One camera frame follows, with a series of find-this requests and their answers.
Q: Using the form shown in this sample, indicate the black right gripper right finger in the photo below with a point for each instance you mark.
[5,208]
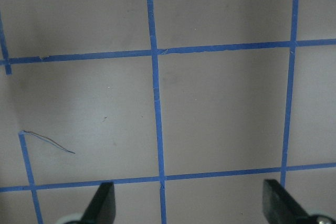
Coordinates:
[279,207]

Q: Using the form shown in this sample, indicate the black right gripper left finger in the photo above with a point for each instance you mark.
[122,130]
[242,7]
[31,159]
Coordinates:
[102,207]

